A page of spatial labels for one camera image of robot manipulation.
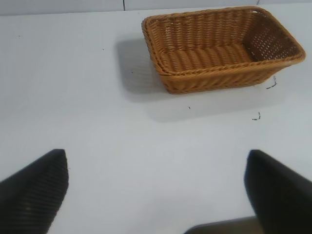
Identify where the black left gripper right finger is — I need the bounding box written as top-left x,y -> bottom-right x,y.
244,149 -> 312,234

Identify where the brown woven wicker basket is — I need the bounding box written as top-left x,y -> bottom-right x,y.
141,6 -> 307,95

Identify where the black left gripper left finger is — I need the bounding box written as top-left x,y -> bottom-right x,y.
0,149 -> 70,234

